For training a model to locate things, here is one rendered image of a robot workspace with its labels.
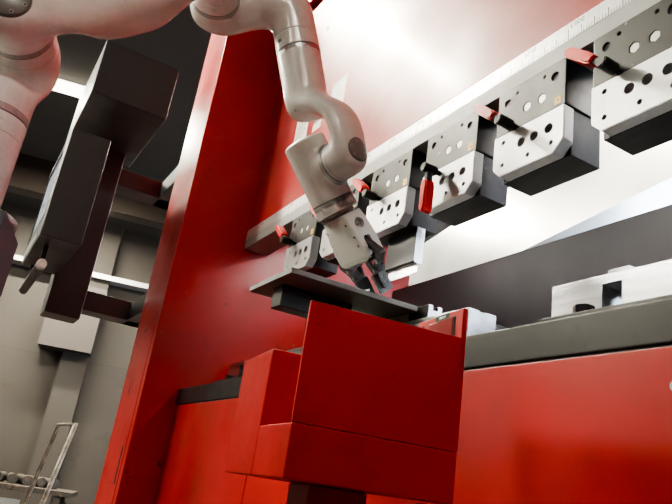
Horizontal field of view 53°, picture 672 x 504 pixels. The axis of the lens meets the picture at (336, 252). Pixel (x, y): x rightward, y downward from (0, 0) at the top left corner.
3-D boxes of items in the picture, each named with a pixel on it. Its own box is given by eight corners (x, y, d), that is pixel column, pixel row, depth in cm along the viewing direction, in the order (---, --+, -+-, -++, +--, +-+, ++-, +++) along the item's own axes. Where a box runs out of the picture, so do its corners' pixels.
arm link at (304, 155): (362, 185, 131) (331, 202, 137) (333, 124, 131) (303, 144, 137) (336, 196, 125) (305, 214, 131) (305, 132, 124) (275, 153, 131)
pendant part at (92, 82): (12, 309, 236) (78, 102, 264) (84, 326, 247) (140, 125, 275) (31, 282, 193) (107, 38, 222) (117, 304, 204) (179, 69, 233)
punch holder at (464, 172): (418, 213, 128) (426, 138, 134) (453, 227, 132) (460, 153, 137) (471, 189, 115) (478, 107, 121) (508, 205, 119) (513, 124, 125)
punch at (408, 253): (383, 281, 139) (388, 238, 142) (391, 283, 140) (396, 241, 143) (412, 271, 130) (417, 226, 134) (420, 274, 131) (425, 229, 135)
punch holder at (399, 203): (362, 239, 145) (371, 171, 150) (394, 250, 148) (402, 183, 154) (403, 220, 132) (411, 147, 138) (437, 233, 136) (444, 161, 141)
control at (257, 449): (223, 471, 72) (254, 309, 78) (359, 493, 77) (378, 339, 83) (282, 478, 54) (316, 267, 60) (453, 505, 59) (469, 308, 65)
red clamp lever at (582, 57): (565, 43, 99) (607, 55, 91) (584, 55, 101) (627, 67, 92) (558, 55, 99) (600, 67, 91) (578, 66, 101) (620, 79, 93)
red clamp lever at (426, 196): (414, 211, 122) (420, 163, 125) (432, 218, 123) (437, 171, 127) (421, 208, 120) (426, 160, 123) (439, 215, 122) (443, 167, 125)
